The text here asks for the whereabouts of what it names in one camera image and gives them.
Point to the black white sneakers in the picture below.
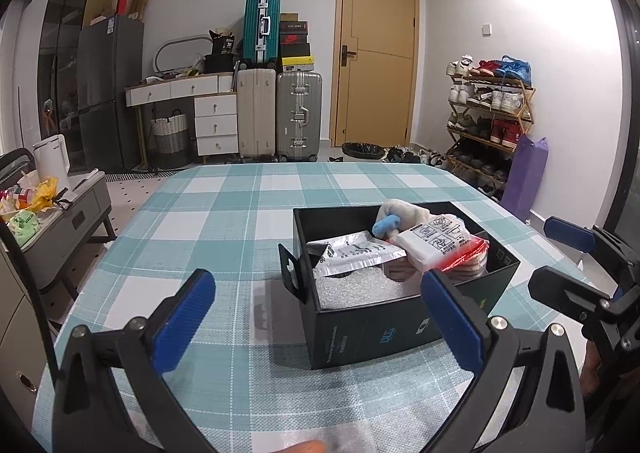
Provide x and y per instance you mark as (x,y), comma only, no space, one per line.
(415,155)

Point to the white small appliance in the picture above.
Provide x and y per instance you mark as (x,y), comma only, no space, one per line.
(52,160)

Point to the clear bag of white shoelaces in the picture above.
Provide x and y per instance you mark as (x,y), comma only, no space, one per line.
(400,270)

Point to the dark glass cabinet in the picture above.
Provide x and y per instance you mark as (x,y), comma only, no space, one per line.
(62,33)

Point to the red flat box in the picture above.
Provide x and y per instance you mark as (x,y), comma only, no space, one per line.
(123,2)

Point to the beige cabinet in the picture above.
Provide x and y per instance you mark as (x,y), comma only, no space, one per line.
(15,333)

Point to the white plush toy blue cap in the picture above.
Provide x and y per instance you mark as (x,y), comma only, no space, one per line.
(405,210)

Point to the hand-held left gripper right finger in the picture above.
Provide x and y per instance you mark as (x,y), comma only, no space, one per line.
(452,318)

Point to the person's right hand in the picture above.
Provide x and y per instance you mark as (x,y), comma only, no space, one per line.
(591,373)

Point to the dark glass sliding door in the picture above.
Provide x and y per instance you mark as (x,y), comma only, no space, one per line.
(625,133)

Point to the beige suitcase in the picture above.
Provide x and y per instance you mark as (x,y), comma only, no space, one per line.
(255,113)

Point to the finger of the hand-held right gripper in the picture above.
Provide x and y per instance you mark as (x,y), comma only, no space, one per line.
(560,290)
(570,234)

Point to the white desk with drawers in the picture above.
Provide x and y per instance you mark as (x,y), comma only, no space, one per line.
(150,92)

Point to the grey refrigerator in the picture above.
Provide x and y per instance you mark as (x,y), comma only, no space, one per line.
(110,93)

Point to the red-sealed white packet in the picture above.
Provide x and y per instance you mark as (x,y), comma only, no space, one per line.
(435,243)

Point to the yellow plastic bag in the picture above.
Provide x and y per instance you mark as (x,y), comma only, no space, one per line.
(44,193)

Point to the black trash bin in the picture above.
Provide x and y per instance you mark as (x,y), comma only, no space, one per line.
(362,150)

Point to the silver suitcase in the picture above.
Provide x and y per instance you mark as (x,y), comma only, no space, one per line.
(297,108)

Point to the purple fabric bag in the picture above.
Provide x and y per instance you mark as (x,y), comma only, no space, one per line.
(525,178)

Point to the oval mirror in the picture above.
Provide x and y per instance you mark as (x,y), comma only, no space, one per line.
(180,53)

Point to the woven laundry basket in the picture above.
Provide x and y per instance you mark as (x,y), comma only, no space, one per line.
(170,138)

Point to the black shoe box red print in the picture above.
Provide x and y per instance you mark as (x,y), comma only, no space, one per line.
(294,38)

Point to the wooden shoe rack with shoes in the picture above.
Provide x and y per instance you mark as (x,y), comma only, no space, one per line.
(495,98)

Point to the tan wooden door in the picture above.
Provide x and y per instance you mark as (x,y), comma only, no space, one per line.
(380,83)

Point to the green plastic pack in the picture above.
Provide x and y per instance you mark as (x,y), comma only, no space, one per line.
(25,224)

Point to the black chair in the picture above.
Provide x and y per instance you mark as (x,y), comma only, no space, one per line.
(15,165)

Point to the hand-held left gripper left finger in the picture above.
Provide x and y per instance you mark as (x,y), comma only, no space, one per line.
(185,318)

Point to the grey side cabinet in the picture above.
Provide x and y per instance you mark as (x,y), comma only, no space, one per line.
(70,223)

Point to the black paper bag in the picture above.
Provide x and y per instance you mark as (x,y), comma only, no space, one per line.
(220,48)

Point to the brown shoe box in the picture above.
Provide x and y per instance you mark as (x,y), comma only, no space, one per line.
(292,18)

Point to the black cardboard box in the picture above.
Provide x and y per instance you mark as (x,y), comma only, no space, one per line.
(380,333)

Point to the brown cardboard box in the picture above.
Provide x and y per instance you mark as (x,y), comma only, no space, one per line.
(141,3)

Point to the person's left hand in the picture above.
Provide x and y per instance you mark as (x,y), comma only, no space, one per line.
(310,448)

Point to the silver plastic packet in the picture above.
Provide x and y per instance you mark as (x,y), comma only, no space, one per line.
(350,253)

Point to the teal suitcase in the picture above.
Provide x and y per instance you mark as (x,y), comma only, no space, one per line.
(255,33)

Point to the teal plaid tablecloth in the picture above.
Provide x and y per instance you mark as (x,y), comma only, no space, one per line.
(225,213)

